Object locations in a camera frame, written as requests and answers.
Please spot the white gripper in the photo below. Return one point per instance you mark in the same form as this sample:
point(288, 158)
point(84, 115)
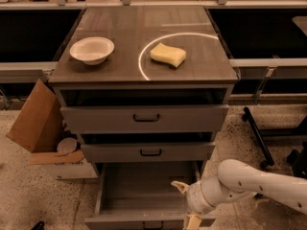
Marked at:
point(196, 197)

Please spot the grey bottom drawer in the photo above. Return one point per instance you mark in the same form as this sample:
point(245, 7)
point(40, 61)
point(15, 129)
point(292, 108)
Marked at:
point(139, 196)

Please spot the grey drawer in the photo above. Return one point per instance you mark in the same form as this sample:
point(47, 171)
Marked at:
point(148, 152)
point(139, 196)
point(145, 119)

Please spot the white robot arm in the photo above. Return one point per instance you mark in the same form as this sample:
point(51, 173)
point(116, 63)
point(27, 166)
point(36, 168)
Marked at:
point(236, 180)

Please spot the grey middle drawer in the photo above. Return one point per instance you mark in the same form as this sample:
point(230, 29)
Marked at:
point(148, 152)

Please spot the grey top drawer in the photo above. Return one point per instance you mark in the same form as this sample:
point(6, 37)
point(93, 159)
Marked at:
point(145, 119)

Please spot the grey drawer cabinet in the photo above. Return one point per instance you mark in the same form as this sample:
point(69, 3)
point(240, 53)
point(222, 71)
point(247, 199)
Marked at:
point(130, 77)

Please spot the black stand leg with wheels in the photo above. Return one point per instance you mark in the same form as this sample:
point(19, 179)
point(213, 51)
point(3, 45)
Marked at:
point(300, 130)

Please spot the black office chair base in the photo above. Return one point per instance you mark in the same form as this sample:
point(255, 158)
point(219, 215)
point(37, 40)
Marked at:
point(298, 161)

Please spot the small bowl in box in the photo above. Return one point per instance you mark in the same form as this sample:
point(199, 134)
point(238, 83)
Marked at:
point(67, 145)

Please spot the black object at floor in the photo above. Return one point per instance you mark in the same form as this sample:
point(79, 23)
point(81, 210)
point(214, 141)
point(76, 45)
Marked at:
point(39, 226)

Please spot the yellow sponge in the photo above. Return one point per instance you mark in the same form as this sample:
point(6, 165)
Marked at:
point(167, 54)

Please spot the open cardboard box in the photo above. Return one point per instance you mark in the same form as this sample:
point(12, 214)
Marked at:
point(39, 127)

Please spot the white bowl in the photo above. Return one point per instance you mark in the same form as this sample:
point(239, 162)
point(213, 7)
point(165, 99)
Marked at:
point(92, 50)

